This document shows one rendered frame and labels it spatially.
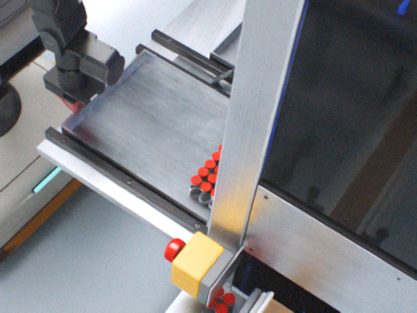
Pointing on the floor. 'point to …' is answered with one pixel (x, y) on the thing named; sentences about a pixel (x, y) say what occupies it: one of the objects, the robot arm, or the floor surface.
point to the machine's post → (253, 115)
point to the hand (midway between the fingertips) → (77, 110)
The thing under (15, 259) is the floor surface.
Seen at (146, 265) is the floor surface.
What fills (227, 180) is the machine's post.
